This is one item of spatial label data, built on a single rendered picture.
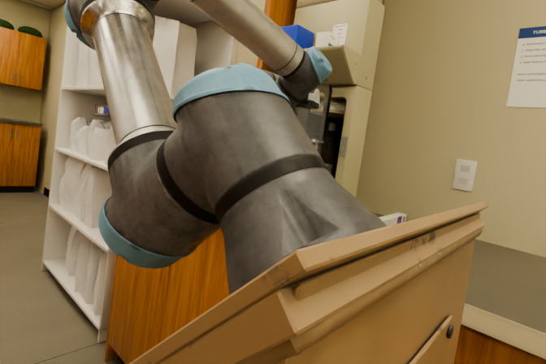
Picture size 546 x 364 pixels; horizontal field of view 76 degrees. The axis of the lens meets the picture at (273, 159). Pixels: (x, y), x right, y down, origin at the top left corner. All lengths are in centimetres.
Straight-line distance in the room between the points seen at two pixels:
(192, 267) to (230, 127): 108
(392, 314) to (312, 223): 10
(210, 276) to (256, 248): 101
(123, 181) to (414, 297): 32
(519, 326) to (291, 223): 56
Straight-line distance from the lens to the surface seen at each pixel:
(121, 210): 42
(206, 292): 130
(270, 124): 31
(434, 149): 153
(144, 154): 42
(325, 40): 123
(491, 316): 77
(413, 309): 21
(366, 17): 127
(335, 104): 128
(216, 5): 68
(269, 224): 26
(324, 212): 26
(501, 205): 148
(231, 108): 32
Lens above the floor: 119
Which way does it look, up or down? 3 degrees down
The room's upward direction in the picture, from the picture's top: 8 degrees clockwise
